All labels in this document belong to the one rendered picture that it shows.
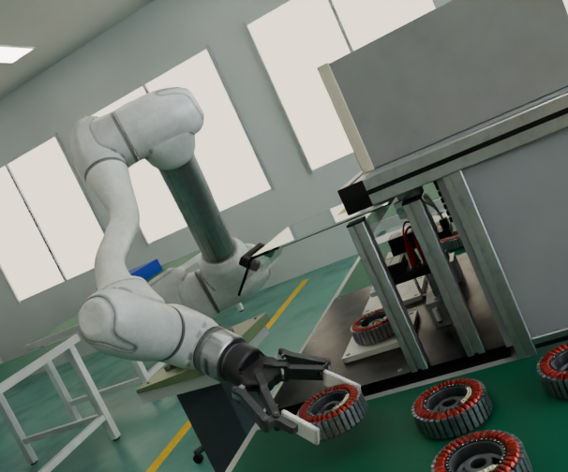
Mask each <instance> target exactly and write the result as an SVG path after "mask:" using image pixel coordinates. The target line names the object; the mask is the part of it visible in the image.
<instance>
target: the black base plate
mask: <svg viewBox="0 0 568 472"><path fill-rule="evenodd" d="M456 258H457V260H458V263H459V265H460V267H461V270H462V282H459V283H458V284H459V285H460V288H461V290H462V292H463V295H464V297H465V299H466V302H467V304H468V306H469V308H470V310H471V314H472V316H473V318H474V321H475V323H476V325H477V328H478V330H479V332H480V334H481V336H482V338H483V341H484V343H485V345H486V347H485V349H486V352H485V353H481V354H479V353H478V352H477V353H474V356H471V357H468V356H467V353H466V351H465V349H464V347H463V345H462V343H461V340H460V338H459V336H458V333H457V331H456V328H455V325H454V323H453V324H450V325H447V326H444V327H440V328H438V329H436V327H435V325H434V322H433V320H432V318H431V316H430V314H429V312H428V310H427V307H426V300H427V295H428V292H429V291H432V289H431V287H430V285H429V283H428V281H427V280H426V286H425V291H424V294H425V295H426V297H425V298H423V299H422V300H421V301H418V302H413V303H410V304H407V305H405V307H406V309H407V311H408V313H409V312H412V311H415V310H417V311H418V313H419V317H418V321H417V326H416V332H417V334H418V337H419V339H420V341H421V343H422V346H423V348H424V350H425V352H426V355H427V357H428V359H429V363H428V368H427V369H425V370H422V368H421V369H418V372H414V373H412V372H411V369H410V367H409V365H408V363H407V361H406V358H405V356H404V354H403V352H402V349H401V347H398V348H394V349H391V350H388V351H384V352H382V353H379V354H375V355H372V356H369V357H366V358H363V359H360V360H357V361H351V362H348V363H344V362H343V360H342V358H343V356H344V353H345V351H346V349H347V347H348V345H349V342H350V340H351V338H352V334H351V331H350V329H351V326H352V324H353V323H354V322H355V321H356V320H358V318H361V317H362V316H363V312H364V310H365V308H366V305H367V302H368V300H369V298H370V294H369V293H370V291H371V289H372V287H373V285H372V286H369V287H366V288H362V289H359V290H356V291H354V292H351V293H348V294H345V295H343V296H340V297H337V298H335V299H334V300H333V302H332V304H331V305H330V307H329V309H328V310H327V312H326V314H325V315H324V317H323V318H322V320H321V322H320V324H319V326H318V327H317V329H316V331H314V333H313V334H312V336H311V338H310V339H309V341H308V343H307V344H306V347H305V348H304V350H303V351H302V353H301V354H307V355H311V356H317V357H322V358H327V359H330V360H331V370H333V371H335V372H337V373H340V374H342V375H343V376H344V377H345V378H347V379H349V380H351V381H353V382H356V383H358V384H360V385H361V391H362V393H363V395H364V397H365V396H368V395H371V394H375V393H378V392H382V391H388V390H391V389H395V388H398V387H402V386H406V385H409V384H412V383H416V382H419V381H423V380H427V379H430V378H433V377H437V376H443V375H446V374H450V373H453V372H456V371H460V370H464V369H467V368H471V367H474V366H477V365H481V364H485V363H488V362H492V361H497V360H501V359H505V358H508V357H511V351H510V347H506V345H505V343H504V341H503V338H502V336H501V332H500V330H499V327H498V325H497V323H496V320H495V318H494V317H493V314H492V312H491V310H490V307H489V305H488V303H487V300H486V296H485V294H484V292H483V290H482V288H481V286H480V283H479V281H478V279H477V276H476V274H475V272H474V269H473V268H472V265H471V262H470V259H469V257H468V255H467V252H466V253H463V254H461V255H458V256H456ZM325 389H329V387H327V386H325V385H323V380H295V379H290V380H289V381H287V382H283V384H282V386H281V387H280V389H279V390H278V392H277V394H276V396H275V398H274V401H275V403H276V405H277V408H278V410H279V412H280V415H281V411H282V410H283V409H285V410H287V411H289V412H291V413H292V414H293V415H295V416H296V415H297V413H298V410H299V409H300V407H301V406H302V405H303V404H304V403H305V401H307V400H308V399H309V398H311V397H312V396H313V395H316V393H317V392H318V393H320V391H324V390H325Z"/></svg>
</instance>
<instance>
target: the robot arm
mask: <svg viewBox="0 0 568 472"><path fill-rule="evenodd" d="M116 118H117V119H116ZM117 120H118V121H117ZM118 122H119V123H118ZM203 123H204V114H203V111H202V108H201V107H200V105H199V103H198V102H197V100H196V98H195V97H194V95H192V93H191V92H190V91H189V90H188V89H187V88H181V87H169V88H163V89H158V90H155V91H153V92H151V93H148V94H146V95H143V96H140V97H137V98H135V99H133V100H131V101H129V102H128V103H126V104H124V105H123V106H121V107H120V108H119V109H117V110H115V111H113V112H110V113H108V114H105V115H103V116H100V117H98V116H86V117H83V118H81V119H79V120H78V121H77V122H76V123H75V124H74V125H73V127H72V129H71V133H70V148H71V152H72V156H73V159H74V162H75V165H76V167H77V169H78V172H79V174H80V175H81V176H82V178H83V179H84V180H85V182H86V184H87V185H88V187H89V188H90V189H91V191H92V192H93V193H94V194H95V195H96V196H97V198H98V199H99V200H100V202H101V203H102V204H103V206H104V207H105V208H106V210H107V211H108V213H109V215H110V223H109V226H108V227H107V229H106V231H105V234H104V236H103V238H102V240H101V243H100V245H99V247H98V250H97V254H96V257H95V266H94V267H95V278H96V282H97V292H96V293H94V294H92V295H91V296H90V297H88V298H87V299H86V300H85V301H84V302H83V304H82V306H81V308H80V311H79V314H78V328H79V332H80V334H81V336H82V338H83V339H84V341H85V342H86V343H87V344H89V345H90V346H91V347H93V348H94V349H96V350H98V351H100V352H102V353H104V354H107V355H110V356H114V357H117V358H121V359H126V360H131V361H160V362H164V363H167V364H166V365H165V366H164V369H165V371H169V370H171V369H175V368H177V367H179V368H182V369H186V368H187V369H189V370H196V371H199V372H200V373H202V374H203V375H206V376H209V377H211V378H212V379H214V380H216V381H218V382H220V383H228V382H229V383H231V384H232V385H233V387H232V400H233V401H234V402H235V403H236V404H238V405H240V406H242V407H243V409H244V410H245V411H246V412H247V414H248V415H249V416H250V417H251V418H252V419H253V420H254V421H255V422H256V423H257V424H258V426H259V427H260V428H261V429H262V431H263V432H265V433H268V432H270V429H271V428H274V431H279V430H280V429H282V430H284V431H286V432H287V433H289V434H291V435H295V434H298V435H299V436H301V437H303V438H305V439H306V440H308V441H310V442H312V443H313V444H315V445H319V444H320V428H318V427H316V426H314V425H312V424H310V423H309V422H307V421H305V420H302V419H301V418H299V417H297V416H295V415H293V414H292V413H291V412H289V411H287V410H285V409H283V410H282V411H281V415H280V412H279V410H278V408H277V405H276V403H275V401H274V399H273V397H272V394H271V392H270V391H271V390H272V389H273V388H274V386H275V385H277V384H278V383H280V382H281V381H282V382H287V381H289V380H290V379H295V380H323V385H325V386H327V387H329V388H330V387H334V386H335V385H339V384H341V385H343V384H352V385H356V386H358V387H359V388H360V389H361V385H360V384H358V383H356V382H353V381H351V380H349V379H347V378H345V377H344V376H343V375H342V374H340V373H337V372H335V371H333V370H331V360H330V359H327V358H322V357H317V356H311V355H307V354H301V353H296V352H291V351H289V350H287V349H285V348H279V349H278V354H277V355H275V357H268V356H265V355H264V354H263V353H262V352H261V351H260V350H259V349H258V348H256V347H253V346H251V345H249V344H248V343H247V341H246V339H245V338H244V337H242V336H240V335H238V334H236V333H234V330H233V328H228V329H225V328H222V327H220V326H219V325H217V324H216V323H215V322H214V320H212V318H214V317H215V316H216V315H217V314H219V313H221V312H222V311H225V310H227V309H229V308H231V307H233V306H235V305H236V304H238V303H240V302H242V301H244V300H245V299H247V298H249V297H250V296H252V295H253V294H255V293H256V292H257V291H259V290H260V289H261V288H262V287H263V286H264V284H265V283H266V282H267V280H268V279H269V277H270V273H271V267H270V268H269V269H268V270H267V271H266V272H265V273H264V274H263V275H262V276H261V277H260V278H259V279H258V280H257V281H256V282H255V283H253V284H252V285H251V286H250V287H249V288H248V289H247V290H246V291H245V292H244V293H243V294H242V295H241V296H238V292H239V289H240V287H241V284H242V281H243V278H244V275H245V272H246V269H247V268H245V267H243V266H241V265H239V261H240V258H241V256H243V255H244V254H245V253H246V252H248V251H249V250H250V249H251V248H253V247H254V246H255V244H252V243H245V244H243V242H241V241H240V240H239V239H236V238H233V237H231V234H230V233H229V231H228V229H227V227H226V224H225V222H224V220H223V218H222V215H221V213H220V211H219V209H218V207H217V204H216V202H215V200H214V197H213V195H212V192H211V190H210V187H209V185H208V183H207V182H206V179H205V177H204V175H203V173H202V169H201V167H200V165H199V163H198V160H197V158H196V156H195V155H194V152H195V147H196V143H195V134H197V133H198V132H199V131H200V130H201V129H202V126H203ZM123 130H124V131H123ZM124 132H125V133H124ZM134 151H135V152H134ZM135 153H136V154H135ZM139 159H140V160H139ZM143 159H145V160H146V161H147V162H148V163H149V164H150V165H152V166H153V167H155V168H157V169H158V170H159V172H160V174H161V176H162V178H163V180H164V182H165V184H166V186H167V187H168V189H169V191H170V192H171V194H172V197H173V199H174V201H175V203H176V205H177V207H178V209H179V211H180V213H181V215H182V216H183V217H184V219H185V221H186V223H187V226H188V228H189V230H190V232H191V234H192V236H193V238H194V240H195V241H196V243H197V245H198V247H199V248H200V250H201V253H200V256H199V265H200V269H199V270H197V271H195V272H192V273H186V271H185V270H184V269H181V268H169V269H167V270H166V271H164V272H163V273H161V274H159V275H158V276H156V277H155V278H153V279H152V280H150V281H149V282H148V283H147V282H146V281H145V280H144V279H143V278H141V277H139V276H131V275H130V273H129V272H128V270H127V267H126V263H125V262H126V258H127V254H128V252H129V250H130V247H131V246H132V244H133V241H134V239H135V237H136V234H137V232H138V229H139V225H140V212H139V207H138V203H137V201H136V197H135V194H134V190H133V187H132V183H131V180H130V175H129V170H128V168H129V167H131V166H132V165H134V164H135V163H137V162H139V161H141V160H143ZM196 274H197V275H196ZM197 276H198V277H197ZM206 293H207V294H206ZM207 295H208V296H207ZM214 307H215V308H214ZM280 368H282V369H284V375H282V371H281V369H280ZM320 373H321V374H320ZM248 391H256V392H257V393H258V395H259V397H260V399H261V401H262V403H263V405H264V407H265V409H266V412H267V414H268V415H267V414H266V413H265V412H264V411H263V410H262V408H261V407H260V406H259V405H258V404H257V403H256V401H255V400H254V399H253V398H252V397H251V396H250V395H249V393H248Z"/></svg>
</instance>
